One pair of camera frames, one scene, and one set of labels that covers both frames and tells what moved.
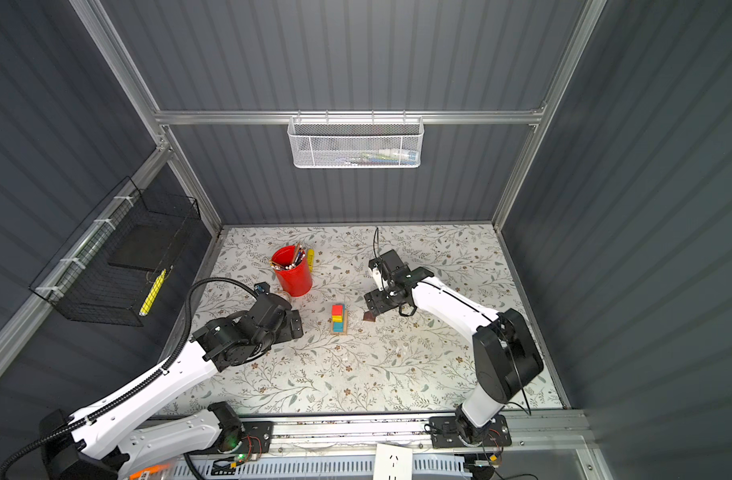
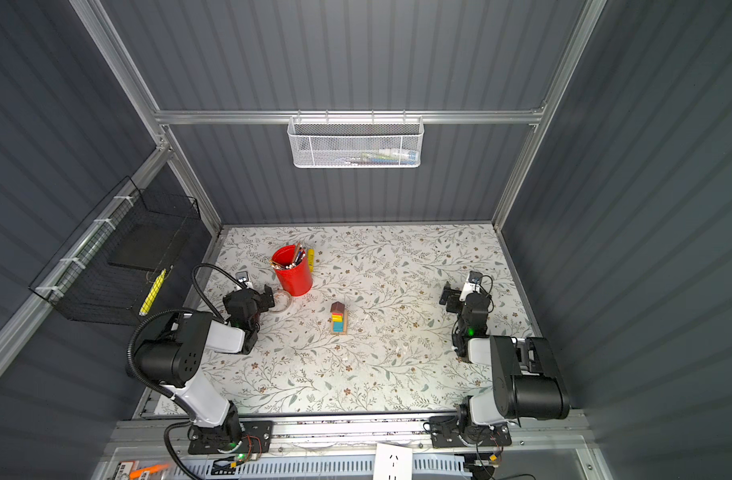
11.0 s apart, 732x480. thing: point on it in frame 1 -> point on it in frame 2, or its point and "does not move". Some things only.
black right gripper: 375,302 -> 455,297
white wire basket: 357,142 does not move
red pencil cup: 291,265 does not move
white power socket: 393,462 does not move
